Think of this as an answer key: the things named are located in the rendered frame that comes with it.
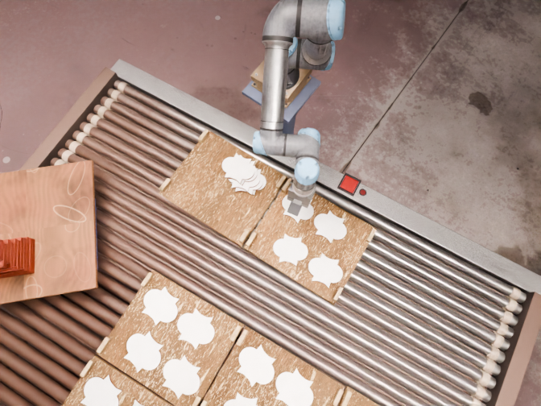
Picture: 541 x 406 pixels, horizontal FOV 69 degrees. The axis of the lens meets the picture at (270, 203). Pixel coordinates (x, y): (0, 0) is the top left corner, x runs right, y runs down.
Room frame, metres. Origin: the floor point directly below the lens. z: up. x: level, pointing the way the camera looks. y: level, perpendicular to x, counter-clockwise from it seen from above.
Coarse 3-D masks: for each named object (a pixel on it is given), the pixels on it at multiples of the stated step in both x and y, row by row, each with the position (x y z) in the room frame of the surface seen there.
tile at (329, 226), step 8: (320, 216) 0.46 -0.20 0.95; (328, 216) 0.46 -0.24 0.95; (320, 224) 0.42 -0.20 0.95; (328, 224) 0.42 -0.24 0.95; (336, 224) 0.42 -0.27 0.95; (320, 232) 0.39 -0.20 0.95; (328, 232) 0.39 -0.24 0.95; (336, 232) 0.39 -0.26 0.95; (344, 232) 0.39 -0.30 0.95; (328, 240) 0.36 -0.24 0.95
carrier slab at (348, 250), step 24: (288, 216) 0.45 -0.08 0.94; (312, 216) 0.46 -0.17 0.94; (336, 216) 0.46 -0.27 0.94; (264, 240) 0.35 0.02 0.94; (312, 240) 0.36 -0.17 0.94; (336, 240) 0.36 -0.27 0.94; (360, 240) 0.37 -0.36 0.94; (288, 264) 0.26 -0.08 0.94; (312, 288) 0.17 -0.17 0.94; (336, 288) 0.17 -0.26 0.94
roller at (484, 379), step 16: (80, 144) 0.75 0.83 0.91; (96, 160) 0.67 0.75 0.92; (128, 176) 0.60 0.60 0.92; (144, 192) 0.54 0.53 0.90; (176, 208) 0.47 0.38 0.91; (352, 304) 0.12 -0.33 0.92; (384, 320) 0.07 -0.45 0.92; (400, 336) 0.01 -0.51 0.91; (416, 336) 0.01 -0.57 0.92; (432, 352) -0.04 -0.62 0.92; (448, 352) -0.04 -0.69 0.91; (464, 368) -0.09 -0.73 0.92
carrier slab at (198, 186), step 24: (216, 144) 0.76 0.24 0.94; (192, 168) 0.64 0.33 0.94; (216, 168) 0.65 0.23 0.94; (264, 168) 0.66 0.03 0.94; (168, 192) 0.54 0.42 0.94; (192, 192) 0.54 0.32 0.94; (216, 192) 0.54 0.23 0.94; (240, 192) 0.55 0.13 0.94; (264, 192) 0.55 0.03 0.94; (216, 216) 0.44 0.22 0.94; (240, 216) 0.45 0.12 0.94
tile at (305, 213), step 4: (284, 200) 0.52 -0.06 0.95; (288, 200) 0.52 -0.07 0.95; (284, 204) 0.50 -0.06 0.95; (288, 204) 0.50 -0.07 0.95; (284, 208) 0.48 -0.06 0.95; (304, 208) 0.49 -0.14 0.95; (308, 208) 0.49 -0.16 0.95; (312, 208) 0.49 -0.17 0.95; (284, 212) 0.47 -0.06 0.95; (300, 212) 0.47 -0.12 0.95; (304, 212) 0.47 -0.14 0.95; (308, 212) 0.47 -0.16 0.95; (312, 212) 0.47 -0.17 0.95; (292, 216) 0.45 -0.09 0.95; (300, 216) 0.45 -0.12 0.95; (304, 216) 0.45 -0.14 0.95; (308, 216) 0.45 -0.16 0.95; (296, 220) 0.43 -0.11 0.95; (304, 220) 0.44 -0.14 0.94
